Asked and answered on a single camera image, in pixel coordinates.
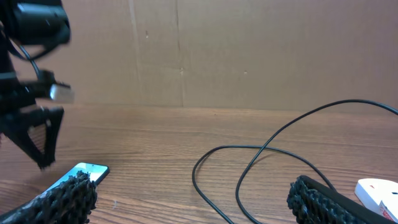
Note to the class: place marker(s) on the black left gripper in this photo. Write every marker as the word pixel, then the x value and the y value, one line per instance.
pixel 34 132

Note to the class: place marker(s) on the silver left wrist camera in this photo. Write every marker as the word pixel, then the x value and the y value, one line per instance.
pixel 61 94

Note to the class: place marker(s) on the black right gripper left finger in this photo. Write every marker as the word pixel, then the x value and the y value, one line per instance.
pixel 70 202

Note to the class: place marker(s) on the white power strip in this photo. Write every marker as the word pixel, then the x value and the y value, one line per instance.
pixel 379 196

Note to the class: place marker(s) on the brown cardboard backdrop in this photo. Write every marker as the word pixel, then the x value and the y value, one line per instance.
pixel 269 55

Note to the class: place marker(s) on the Galaxy smartphone with teal screen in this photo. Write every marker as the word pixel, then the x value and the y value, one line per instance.
pixel 90 171

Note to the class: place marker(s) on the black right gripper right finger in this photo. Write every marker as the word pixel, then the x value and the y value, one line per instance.
pixel 313 203

